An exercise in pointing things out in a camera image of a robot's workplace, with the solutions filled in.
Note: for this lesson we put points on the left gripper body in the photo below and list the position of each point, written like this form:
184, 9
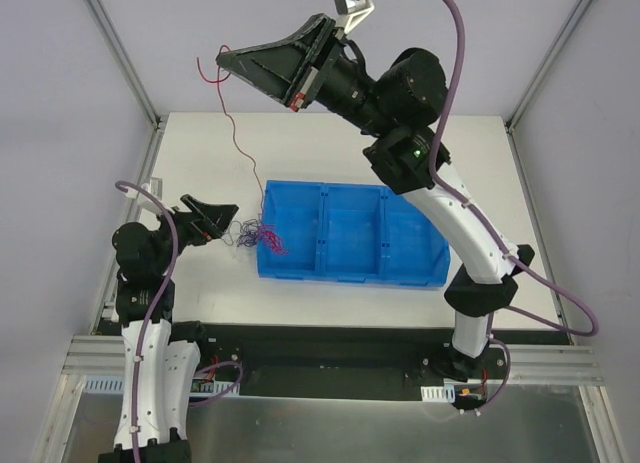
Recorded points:
334, 73

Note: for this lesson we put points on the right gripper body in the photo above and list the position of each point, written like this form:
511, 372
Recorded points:
186, 232

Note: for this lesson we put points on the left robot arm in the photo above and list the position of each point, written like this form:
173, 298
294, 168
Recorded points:
162, 357

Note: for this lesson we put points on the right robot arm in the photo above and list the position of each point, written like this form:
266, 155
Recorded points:
404, 112

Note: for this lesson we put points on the blue three-compartment bin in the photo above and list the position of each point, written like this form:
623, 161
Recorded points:
350, 233

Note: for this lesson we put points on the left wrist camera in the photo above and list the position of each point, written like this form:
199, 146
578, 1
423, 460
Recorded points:
155, 188

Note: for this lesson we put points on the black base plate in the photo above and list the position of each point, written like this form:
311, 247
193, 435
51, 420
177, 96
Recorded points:
378, 364

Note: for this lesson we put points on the aluminium frame rail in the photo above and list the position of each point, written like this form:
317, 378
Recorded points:
530, 364

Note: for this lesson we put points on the left aluminium corner post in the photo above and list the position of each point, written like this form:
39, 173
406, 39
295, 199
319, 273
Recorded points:
123, 61

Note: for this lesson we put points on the aluminium corner post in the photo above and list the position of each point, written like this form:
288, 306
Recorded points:
560, 42
123, 61

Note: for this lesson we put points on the right aluminium corner post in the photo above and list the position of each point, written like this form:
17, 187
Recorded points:
560, 42

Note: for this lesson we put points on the right white cable duct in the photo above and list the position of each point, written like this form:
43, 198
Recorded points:
438, 394

